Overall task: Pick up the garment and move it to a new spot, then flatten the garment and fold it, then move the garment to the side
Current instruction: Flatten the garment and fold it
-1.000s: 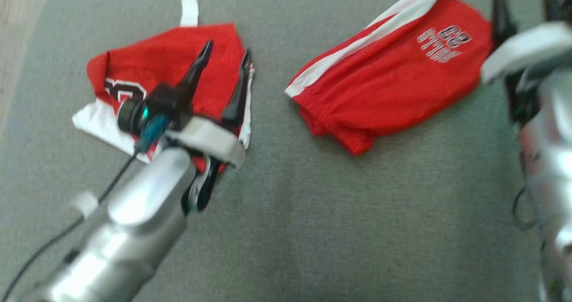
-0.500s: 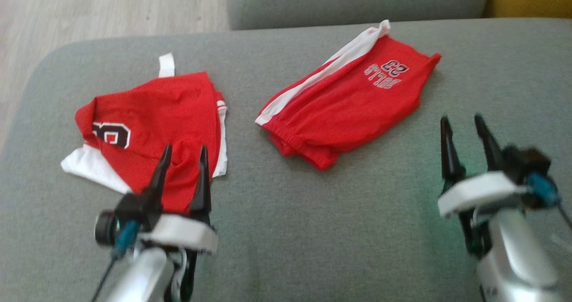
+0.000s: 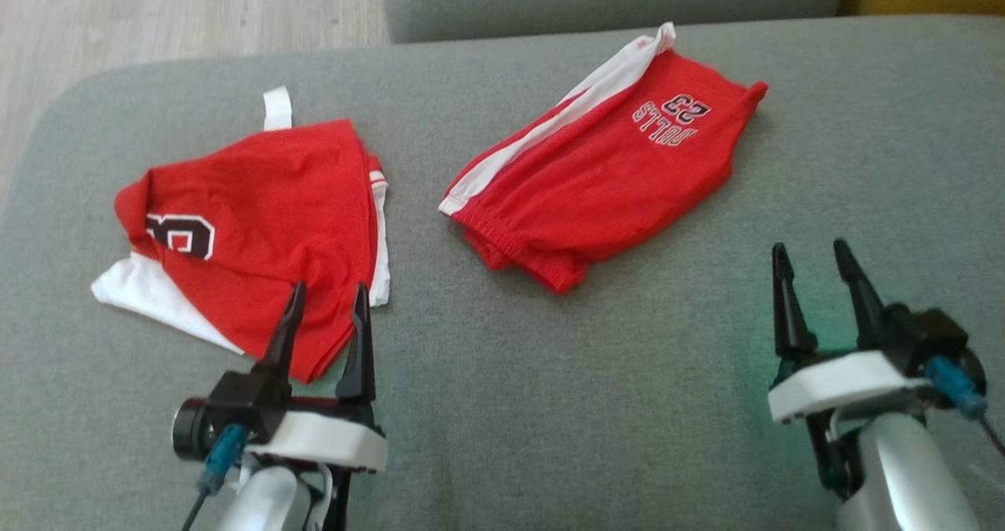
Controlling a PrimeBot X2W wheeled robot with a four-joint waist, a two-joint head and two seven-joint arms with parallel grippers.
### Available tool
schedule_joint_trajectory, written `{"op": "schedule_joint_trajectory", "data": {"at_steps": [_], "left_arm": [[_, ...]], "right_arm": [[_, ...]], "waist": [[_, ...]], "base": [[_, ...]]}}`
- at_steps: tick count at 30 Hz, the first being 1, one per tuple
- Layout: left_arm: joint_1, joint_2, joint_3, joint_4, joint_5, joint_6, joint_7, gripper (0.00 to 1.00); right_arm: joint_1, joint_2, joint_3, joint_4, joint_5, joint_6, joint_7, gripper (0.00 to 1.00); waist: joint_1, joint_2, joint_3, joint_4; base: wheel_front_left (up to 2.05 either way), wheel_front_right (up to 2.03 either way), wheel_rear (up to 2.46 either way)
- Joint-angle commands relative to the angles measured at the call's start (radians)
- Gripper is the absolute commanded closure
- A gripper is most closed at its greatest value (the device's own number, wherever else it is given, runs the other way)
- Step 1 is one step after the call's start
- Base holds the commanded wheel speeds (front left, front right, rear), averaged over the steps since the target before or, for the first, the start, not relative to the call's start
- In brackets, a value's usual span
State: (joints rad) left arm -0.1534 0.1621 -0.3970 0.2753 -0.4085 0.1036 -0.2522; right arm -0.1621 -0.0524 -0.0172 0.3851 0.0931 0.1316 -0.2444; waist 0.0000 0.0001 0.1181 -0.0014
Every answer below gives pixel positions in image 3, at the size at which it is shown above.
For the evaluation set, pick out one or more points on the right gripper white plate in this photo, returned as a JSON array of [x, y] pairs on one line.
[[840, 382]]

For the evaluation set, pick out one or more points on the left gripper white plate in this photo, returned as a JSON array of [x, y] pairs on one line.
[[330, 437]]

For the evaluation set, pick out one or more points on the red basketball jersey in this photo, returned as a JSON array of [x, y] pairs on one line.
[[283, 209]]

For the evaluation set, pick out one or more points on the red basketball shorts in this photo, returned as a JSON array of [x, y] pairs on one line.
[[612, 177]]

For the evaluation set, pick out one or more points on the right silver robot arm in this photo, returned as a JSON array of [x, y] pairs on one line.
[[903, 476]]

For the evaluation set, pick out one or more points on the grey fabric sofa seat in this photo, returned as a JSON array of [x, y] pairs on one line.
[[597, 374]]

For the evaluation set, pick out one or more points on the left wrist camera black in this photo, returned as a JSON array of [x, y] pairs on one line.
[[235, 405]]

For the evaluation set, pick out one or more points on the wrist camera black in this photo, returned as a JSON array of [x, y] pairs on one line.
[[930, 335], [235, 405]]

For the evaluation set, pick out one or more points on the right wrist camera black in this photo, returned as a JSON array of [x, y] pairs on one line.
[[930, 335]]

